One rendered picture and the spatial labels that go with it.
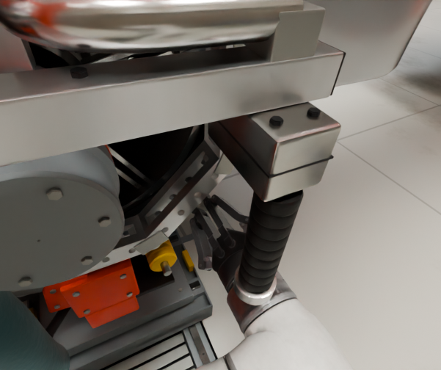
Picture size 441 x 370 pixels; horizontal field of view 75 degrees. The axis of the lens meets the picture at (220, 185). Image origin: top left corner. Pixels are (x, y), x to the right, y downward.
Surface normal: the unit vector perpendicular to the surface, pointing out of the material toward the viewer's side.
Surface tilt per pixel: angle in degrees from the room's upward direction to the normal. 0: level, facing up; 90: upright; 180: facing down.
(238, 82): 90
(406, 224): 0
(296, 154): 90
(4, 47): 90
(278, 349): 19
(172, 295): 0
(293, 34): 90
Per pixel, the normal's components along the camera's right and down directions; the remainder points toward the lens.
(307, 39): 0.44, 0.63
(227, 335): 0.05, -0.73
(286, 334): -0.23, -0.67
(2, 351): 0.85, 0.36
